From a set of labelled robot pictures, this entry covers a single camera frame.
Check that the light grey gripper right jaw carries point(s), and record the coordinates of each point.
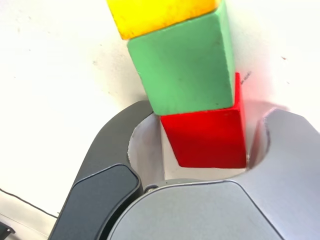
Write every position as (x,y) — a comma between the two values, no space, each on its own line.
(287,162)

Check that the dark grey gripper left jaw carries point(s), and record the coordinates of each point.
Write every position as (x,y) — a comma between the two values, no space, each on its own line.
(100,180)

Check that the red cube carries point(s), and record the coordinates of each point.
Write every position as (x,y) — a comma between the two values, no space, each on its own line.
(207,140)

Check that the green cube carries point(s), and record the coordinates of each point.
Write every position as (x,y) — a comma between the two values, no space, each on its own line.
(182,70)

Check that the yellow cube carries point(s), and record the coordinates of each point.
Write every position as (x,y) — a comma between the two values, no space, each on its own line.
(160,15)

